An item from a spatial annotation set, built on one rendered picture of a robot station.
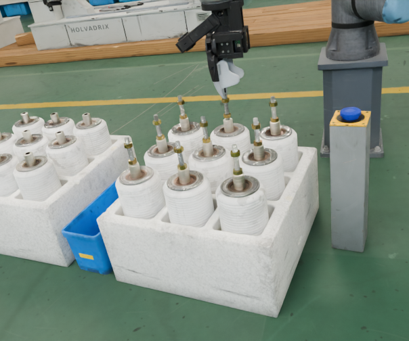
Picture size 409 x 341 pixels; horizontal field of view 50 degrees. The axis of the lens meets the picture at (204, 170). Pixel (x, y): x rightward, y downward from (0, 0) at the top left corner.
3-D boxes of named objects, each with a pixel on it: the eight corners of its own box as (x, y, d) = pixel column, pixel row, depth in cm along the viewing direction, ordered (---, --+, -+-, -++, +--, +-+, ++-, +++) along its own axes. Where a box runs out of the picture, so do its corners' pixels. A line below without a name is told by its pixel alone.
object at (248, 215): (227, 246, 97) (216, 176, 88) (271, 243, 95) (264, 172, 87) (225, 277, 89) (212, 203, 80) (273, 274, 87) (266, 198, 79)
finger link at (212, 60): (217, 83, 96) (211, 42, 92) (210, 84, 97) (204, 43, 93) (223, 77, 100) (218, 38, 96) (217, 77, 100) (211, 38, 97)
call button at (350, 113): (341, 115, 90) (341, 105, 89) (362, 116, 89) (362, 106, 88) (338, 123, 87) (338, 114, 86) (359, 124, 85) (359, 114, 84)
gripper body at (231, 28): (243, 61, 93) (236, 1, 87) (204, 63, 96) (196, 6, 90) (250, 51, 99) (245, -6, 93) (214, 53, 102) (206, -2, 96)
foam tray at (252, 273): (189, 192, 133) (178, 139, 124) (319, 207, 116) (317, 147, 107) (116, 281, 103) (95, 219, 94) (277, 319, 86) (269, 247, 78)
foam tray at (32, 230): (50, 177, 156) (33, 131, 148) (143, 186, 140) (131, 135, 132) (-39, 246, 126) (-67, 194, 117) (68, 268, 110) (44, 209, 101)
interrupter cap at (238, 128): (228, 141, 102) (227, 138, 102) (207, 133, 107) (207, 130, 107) (251, 129, 106) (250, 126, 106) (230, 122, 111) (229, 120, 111)
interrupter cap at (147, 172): (155, 166, 97) (154, 163, 97) (153, 183, 90) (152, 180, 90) (121, 171, 97) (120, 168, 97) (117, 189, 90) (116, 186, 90)
